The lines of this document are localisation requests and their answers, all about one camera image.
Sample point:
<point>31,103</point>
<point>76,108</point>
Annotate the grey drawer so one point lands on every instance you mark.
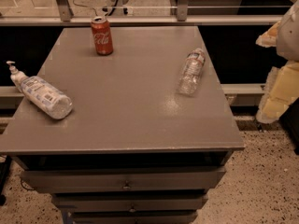
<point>116,180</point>
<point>131,202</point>
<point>148,217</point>

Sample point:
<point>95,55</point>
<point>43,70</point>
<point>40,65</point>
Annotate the bottom grey drawer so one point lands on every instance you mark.
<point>148,217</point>

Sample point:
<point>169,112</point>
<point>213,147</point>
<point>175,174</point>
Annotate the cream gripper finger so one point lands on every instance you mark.
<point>282,84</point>

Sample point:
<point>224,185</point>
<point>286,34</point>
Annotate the metal railing frame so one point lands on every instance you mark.
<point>148,12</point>

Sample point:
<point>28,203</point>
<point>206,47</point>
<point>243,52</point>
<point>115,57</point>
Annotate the pump soap bottle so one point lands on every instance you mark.
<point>37,90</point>

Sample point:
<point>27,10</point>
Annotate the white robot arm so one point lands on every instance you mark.
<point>282,84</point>

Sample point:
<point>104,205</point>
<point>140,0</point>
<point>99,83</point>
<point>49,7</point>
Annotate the grey drawer cabinet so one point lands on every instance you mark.
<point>127,113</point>

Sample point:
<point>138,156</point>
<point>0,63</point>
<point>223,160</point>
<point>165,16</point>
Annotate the red coke can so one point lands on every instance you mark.
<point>102,35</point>

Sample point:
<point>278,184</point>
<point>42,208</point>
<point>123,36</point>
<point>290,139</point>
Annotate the top grey drawer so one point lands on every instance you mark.
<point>116,180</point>

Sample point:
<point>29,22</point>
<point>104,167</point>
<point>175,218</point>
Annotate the clear plastic water bottle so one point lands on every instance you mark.
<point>191,72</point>

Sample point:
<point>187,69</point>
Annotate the middle grey drawer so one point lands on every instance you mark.
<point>131,202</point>

